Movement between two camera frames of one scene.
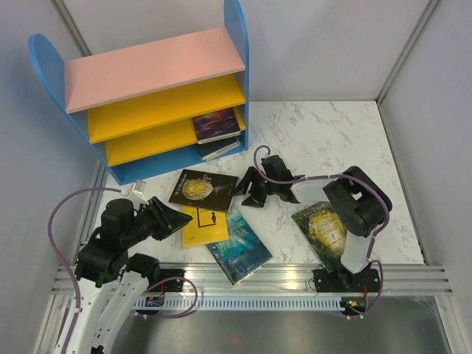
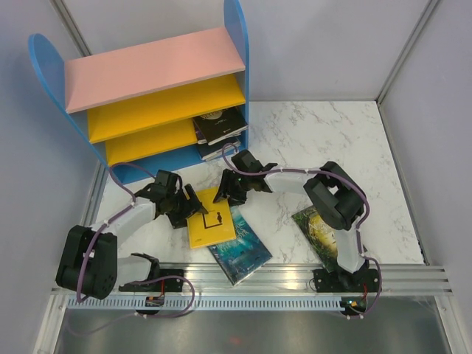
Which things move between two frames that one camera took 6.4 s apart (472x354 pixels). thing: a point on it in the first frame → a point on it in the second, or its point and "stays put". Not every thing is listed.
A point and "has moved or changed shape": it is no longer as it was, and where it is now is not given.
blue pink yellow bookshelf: x=137 y=102 stays put
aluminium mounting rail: x=287 y=280 stays put
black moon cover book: x=202 y=189 → x=219 y=125
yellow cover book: x=206 y=226 has moved or changed shape
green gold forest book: x=324 y=232 stays put
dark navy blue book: x=209 y=150 stays put
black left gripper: x=167 y=219 → x=180 y=220
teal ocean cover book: x=243 y=253 stays put
